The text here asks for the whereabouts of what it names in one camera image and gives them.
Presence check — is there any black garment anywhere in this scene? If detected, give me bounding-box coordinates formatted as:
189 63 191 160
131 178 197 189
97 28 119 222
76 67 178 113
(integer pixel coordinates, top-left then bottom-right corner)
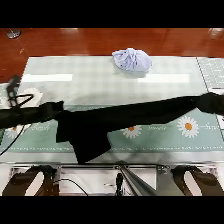
55 95 205 165

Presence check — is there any light blue garment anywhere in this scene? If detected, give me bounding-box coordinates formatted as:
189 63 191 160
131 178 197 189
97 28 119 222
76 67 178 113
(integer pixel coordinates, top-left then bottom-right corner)
111 47 154 73

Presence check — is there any silver frame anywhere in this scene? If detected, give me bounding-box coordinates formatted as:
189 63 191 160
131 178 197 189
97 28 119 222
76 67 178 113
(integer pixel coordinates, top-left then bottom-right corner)
0 161 224 197

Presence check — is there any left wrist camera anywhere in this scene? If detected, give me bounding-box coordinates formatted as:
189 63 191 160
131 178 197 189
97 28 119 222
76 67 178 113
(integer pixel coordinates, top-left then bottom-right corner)
6 74 22 108

